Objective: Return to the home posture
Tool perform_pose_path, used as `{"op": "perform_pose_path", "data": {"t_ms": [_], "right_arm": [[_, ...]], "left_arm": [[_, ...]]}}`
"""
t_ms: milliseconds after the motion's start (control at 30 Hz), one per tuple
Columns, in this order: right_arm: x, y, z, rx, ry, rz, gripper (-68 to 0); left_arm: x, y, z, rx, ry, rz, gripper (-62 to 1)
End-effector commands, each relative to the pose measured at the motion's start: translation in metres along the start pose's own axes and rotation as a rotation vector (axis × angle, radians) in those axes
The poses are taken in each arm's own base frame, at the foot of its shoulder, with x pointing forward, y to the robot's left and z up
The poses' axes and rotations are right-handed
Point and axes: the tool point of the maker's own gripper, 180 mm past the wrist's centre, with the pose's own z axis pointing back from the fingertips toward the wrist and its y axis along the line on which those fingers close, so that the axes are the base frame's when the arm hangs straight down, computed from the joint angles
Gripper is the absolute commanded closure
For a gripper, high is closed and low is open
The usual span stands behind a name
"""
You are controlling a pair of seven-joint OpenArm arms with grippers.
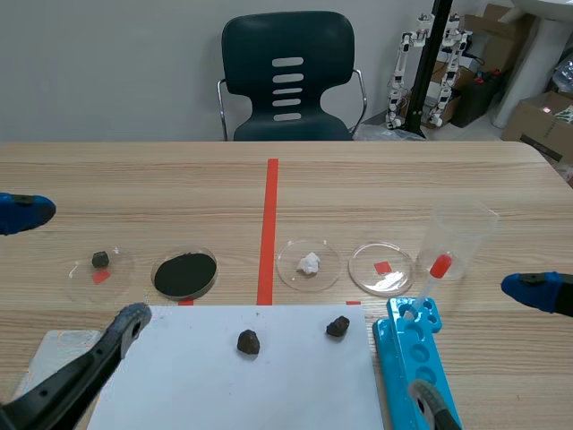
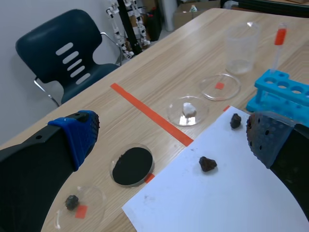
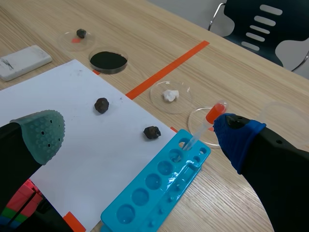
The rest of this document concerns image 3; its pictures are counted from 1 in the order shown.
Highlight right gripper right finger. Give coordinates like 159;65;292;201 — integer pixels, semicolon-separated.
213;113;309;232

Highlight dark blue chair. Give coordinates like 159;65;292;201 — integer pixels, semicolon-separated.
208;0;309;72

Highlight white sheet of paper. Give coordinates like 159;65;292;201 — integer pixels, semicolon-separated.
0;59;178;232

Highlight toy brick block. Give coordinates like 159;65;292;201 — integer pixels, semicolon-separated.
0;178;43;229

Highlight turquoise rack with round holes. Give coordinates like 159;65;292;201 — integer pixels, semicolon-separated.
100;129;211;232

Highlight dropper with red bulb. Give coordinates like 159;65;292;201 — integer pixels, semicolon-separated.
182;99;229;152

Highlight white lump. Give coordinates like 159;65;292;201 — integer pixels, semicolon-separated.
162;89;181;102

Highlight clear glass dish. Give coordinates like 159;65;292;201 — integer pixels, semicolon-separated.
57;30;96;52
150;80;194;115
187;105;225;148

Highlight glass dish with black powder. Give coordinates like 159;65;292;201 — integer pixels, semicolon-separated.
88;46;129;75

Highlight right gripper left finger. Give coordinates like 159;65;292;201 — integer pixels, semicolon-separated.
0;109;66;211

